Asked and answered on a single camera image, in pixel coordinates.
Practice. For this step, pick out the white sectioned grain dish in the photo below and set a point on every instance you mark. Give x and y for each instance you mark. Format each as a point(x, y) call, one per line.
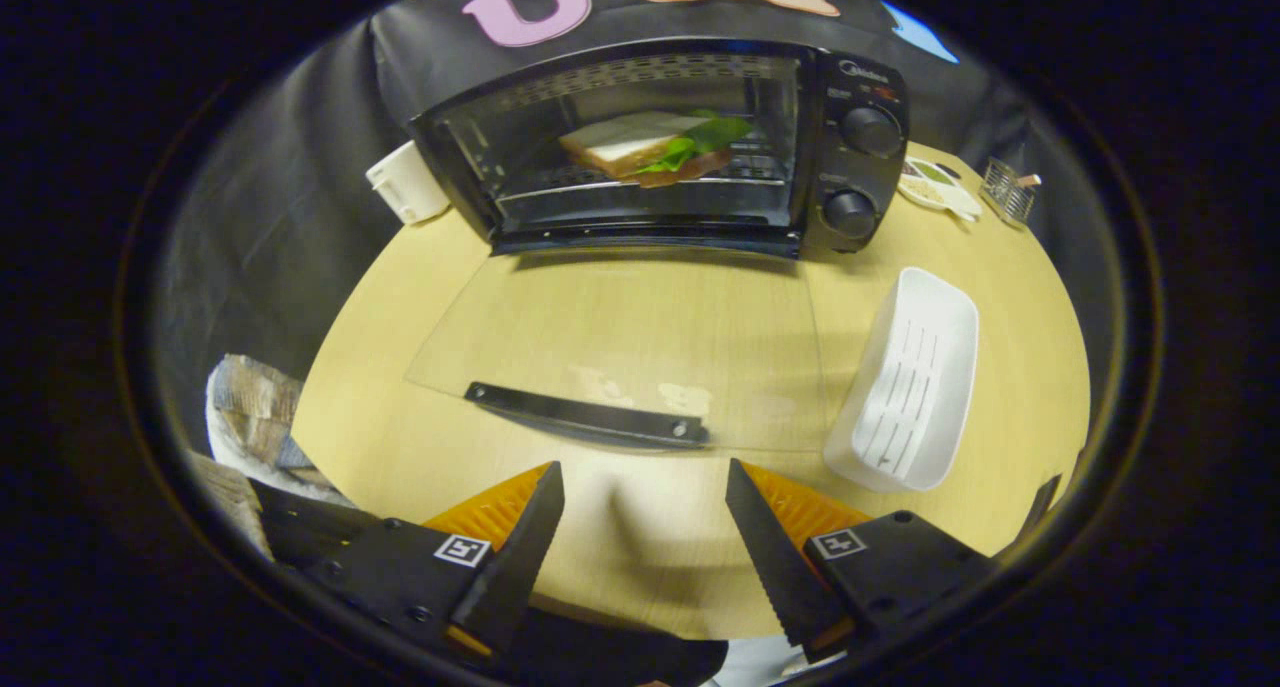
point(940, 192)

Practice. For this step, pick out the black backdrop cloth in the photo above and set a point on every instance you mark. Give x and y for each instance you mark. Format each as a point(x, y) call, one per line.
point(300, 167)

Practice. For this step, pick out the black toaster oven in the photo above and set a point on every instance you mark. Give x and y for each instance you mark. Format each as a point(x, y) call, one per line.
point(860, 177)

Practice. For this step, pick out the crumpled printed paper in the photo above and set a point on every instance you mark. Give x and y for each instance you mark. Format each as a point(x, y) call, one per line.
point(255, 417)

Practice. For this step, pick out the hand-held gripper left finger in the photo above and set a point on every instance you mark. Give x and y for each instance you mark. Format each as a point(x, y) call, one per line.
point(520, 557)

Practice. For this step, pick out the white plastic tray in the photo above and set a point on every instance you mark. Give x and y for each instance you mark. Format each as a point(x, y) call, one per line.
point(915, 387)

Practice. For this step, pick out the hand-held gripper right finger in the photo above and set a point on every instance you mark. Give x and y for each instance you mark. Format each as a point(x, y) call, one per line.
point(775, 567)

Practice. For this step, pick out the lettuce sandwich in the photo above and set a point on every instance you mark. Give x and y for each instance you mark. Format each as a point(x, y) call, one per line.
point(625, 142)

